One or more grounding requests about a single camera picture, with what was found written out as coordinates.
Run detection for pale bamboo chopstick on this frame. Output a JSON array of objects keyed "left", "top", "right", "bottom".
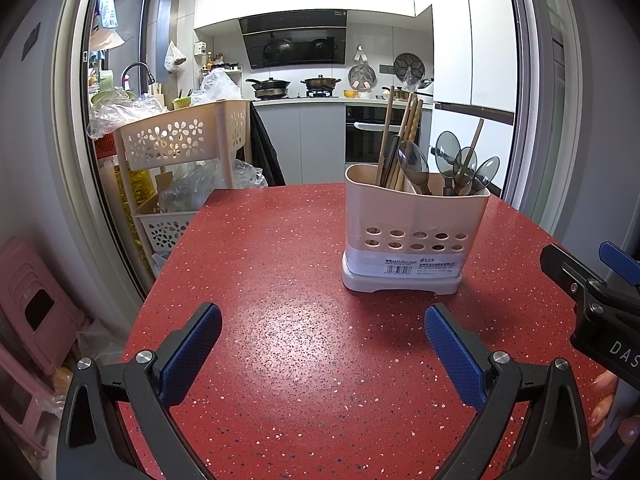
[{"left": 378, "top": 85, "right": 396, "bottom": 187}]

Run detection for round dark hanging trivet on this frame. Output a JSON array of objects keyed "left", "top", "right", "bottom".
[{"left": 393, "top": 52, "right": 426, "bottom": 79}]

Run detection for pink plastic stool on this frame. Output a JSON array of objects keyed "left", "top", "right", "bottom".
[{"left": 0, "top": 237, "right": 94, "bottom": 461}]

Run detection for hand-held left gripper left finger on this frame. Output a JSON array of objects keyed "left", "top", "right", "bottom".
[{"left": 56, "top": 302, "right": 223, "bottom": 480}]

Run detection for green plastic basin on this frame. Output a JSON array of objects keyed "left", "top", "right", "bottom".
[{"left": 89, "top": 88, "right": 136, "bottom": 109}]

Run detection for metal spoons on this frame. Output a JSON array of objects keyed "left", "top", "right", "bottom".
[{"left": 397, "top": 139, "right": 432, "bottom": 195}]

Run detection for black chopstick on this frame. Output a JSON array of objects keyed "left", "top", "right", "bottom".
[
  {"left": 381, "top": 135, "right": 396, "bottom": 187},
  {"left": 387, "top": 134, "right": 401, "bottom": 189}
]

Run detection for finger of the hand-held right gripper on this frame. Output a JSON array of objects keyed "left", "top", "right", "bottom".
[
  {"left": 598, "top": 241, "right": 640, "bottom": 287},
  {"left": 539, "top": 243, "right": 640, "bottom": 322}
]

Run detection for clear crumpled plastic bags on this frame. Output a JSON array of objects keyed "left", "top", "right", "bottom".
[{"left": 87, "top": 67, "right": 244, "bottom": 141}]

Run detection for black wok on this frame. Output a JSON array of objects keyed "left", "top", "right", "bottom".
[{"left": 245, "top": 77, "right": 292, "bottom": 101}]

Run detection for beige plastic basket cart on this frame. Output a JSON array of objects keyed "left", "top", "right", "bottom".
[{"left": 113, "top": 99, "right": 251, "bottom": 266}]

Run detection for black range hood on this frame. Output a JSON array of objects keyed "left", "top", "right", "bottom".
[{"left": 238, "top": 8, "right": 349, "bottom": 71}]

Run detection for black built-in oven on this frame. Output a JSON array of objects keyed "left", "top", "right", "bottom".
[{"left": 344, "top": 104, "right": 424, "bottom": 165}]

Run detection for grey sliding glass door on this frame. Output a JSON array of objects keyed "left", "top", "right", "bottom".
[{"left": 502, "top": 0, "right": 584, "bottom": 234}]

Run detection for black kitchen faucet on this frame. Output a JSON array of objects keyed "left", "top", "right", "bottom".
[{"left": 121, "top": 62, "right": 155, "bottom": 96}]

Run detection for black hanging garment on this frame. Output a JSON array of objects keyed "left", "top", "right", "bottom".
[{"left": 248, "top": 102, "right": 287, "bottom": 189}]

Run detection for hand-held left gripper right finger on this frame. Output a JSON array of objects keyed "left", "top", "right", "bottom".
[{"left": 424, "top": 302, "right": 594, "bottom": 480}]

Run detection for dark wall switch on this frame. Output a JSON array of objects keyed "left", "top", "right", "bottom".
[{"left": 22, "top": 22, "right": 44, "bottom": 54}]

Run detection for lidded metal cooking pot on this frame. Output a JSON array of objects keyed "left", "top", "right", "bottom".
[{"left": 300, "top": 73, "right": 343, "bottom": 92}]

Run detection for clear plastic bag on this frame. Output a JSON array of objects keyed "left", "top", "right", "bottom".
[{"left": 159, "top": 157, "right": 269, "bottom": 214}]

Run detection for beige plastic utensil holder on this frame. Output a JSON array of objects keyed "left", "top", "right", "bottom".
[{"left": 342, "top": 162, "right": 491, "bottom": 295}]

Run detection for white refrigerator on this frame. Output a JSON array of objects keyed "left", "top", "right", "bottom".
[{"left": 430, "top": 0, "right": 519, "bottom": 196}]

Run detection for white hanging plastic bag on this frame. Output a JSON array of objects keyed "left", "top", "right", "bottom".
[{"left": 163, "top": 39, "right": 189, "bottom": 72}]

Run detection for spice rack with bottles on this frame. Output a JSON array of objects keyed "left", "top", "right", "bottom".
[{"left": 199, "top": 49, "right": 245, "bottom": 74}]

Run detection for person's right hand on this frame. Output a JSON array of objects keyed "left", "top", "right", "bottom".
[{"left": 588, "top": 369, "right": 640, "bottom": 444}]

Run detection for round metal steamer rack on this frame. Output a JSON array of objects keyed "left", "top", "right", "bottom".
[{"left": 348, "top": 62, "right": 377, "bottom": 94}]

